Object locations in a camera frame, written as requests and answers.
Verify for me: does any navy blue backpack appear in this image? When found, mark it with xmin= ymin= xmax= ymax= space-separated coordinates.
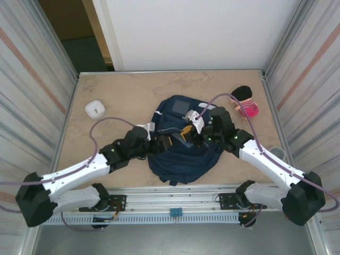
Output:
xmin=147 ymin=95 xmax=223 ymax=186

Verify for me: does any plush doll pink dress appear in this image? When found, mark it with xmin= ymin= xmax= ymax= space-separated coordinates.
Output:
xmin=229 ymin=85 xmax=260 ymax=119

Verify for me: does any white square alarm clock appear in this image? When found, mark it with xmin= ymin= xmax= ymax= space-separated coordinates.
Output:
xmin=84 ymin=100 xmax=106 ymax=120

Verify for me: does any gray cup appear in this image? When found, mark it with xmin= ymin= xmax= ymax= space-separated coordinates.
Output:
xmin=269 ymin=146 xmax=286 ymax=160

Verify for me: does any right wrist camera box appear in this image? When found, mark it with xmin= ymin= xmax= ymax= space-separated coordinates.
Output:
xmin=185 ymin=109 xmax=206 ymax=134

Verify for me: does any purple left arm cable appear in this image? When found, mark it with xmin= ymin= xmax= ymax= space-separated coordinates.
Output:
xmin=0 ymin=117 xmax=147 ymax=233

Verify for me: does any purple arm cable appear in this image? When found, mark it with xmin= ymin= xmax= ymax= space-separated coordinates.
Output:
xmin=0 ymin=117 xmax=147 ymax=233
xmin=196 ymin=92 xmax=339 ymax=228

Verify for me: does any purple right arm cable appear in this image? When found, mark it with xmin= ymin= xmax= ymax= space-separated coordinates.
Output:
xmin=196 ymin=92 xmax=339 ymax=228

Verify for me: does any aluminium front rail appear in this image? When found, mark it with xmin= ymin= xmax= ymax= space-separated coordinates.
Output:
xmin=28 ymin=185 xmax=318 ymax=215

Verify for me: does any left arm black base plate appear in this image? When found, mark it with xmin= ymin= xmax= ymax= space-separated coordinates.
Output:
xmin=79 ymin=194 xmax=127 ymax=213

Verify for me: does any aluminium back rail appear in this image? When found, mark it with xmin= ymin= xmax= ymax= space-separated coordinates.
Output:
xmin=78 ymin=69 xmax=265 ymax=78

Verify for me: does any aluminium table side rail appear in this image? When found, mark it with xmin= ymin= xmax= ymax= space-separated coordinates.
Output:
xmin=261 ymin=70 xmax=302 ymax=190
xmin=44 ymin=74 xmax=80 ymax=193

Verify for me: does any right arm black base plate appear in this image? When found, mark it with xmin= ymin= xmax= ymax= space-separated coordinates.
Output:
xmin=218 ymin=192 xmax=267 ymax=212

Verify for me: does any gray slotted cable duct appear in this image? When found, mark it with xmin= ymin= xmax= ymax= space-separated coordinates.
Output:
xmin=39 ymin=214 xmax=241 ymax=225

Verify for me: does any black connector with wires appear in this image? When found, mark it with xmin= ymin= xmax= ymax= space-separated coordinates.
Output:
xmin=238 ymin=211 xmax=258 ymax=228
xmin=91 ymin=214 xmax=119 ymax=230

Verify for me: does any white door frame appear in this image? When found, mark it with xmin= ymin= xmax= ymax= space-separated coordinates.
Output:
xmin=92 ymin=0 xmax=125 ymax=72

